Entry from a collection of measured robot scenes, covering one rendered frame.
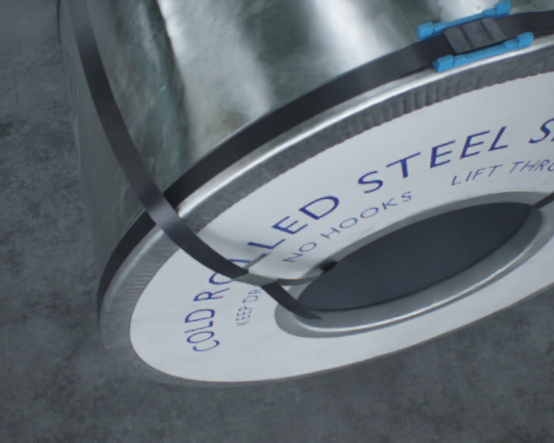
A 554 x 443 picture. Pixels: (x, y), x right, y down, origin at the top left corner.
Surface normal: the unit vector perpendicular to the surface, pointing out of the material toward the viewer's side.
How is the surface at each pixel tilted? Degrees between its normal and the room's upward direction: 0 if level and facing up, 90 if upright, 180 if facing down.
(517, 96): 90
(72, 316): 0
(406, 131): 90
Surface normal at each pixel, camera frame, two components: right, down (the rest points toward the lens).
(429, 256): -0.51, -0.27
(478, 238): -0.83, -0.03
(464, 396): -0.07, -0.45
